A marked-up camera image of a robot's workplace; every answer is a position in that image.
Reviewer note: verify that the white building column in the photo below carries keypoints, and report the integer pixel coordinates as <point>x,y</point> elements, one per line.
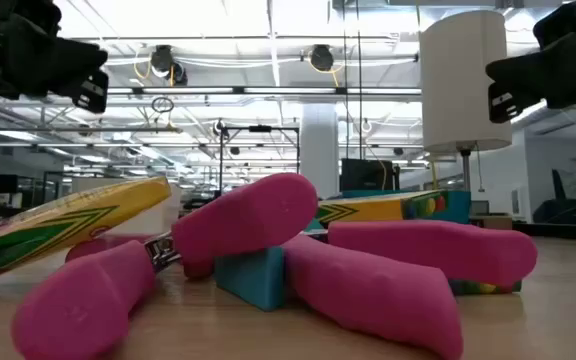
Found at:
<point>319,150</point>

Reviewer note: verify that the yellow packets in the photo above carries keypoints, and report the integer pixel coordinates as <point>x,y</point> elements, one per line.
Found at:
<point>68,220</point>

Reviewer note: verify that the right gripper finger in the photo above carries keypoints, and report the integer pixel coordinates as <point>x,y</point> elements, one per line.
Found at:
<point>548,70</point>

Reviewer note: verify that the blue eraser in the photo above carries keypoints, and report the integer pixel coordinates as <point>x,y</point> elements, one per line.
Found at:
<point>253,277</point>

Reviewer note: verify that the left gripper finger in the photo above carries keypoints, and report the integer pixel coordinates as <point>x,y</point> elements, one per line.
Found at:
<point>68,62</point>

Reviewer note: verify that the white shade table lamp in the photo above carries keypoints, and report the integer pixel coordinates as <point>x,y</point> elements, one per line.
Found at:
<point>463,80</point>

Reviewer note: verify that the black round ceiling device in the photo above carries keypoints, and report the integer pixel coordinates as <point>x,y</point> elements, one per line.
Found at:
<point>162,59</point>
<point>322,57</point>

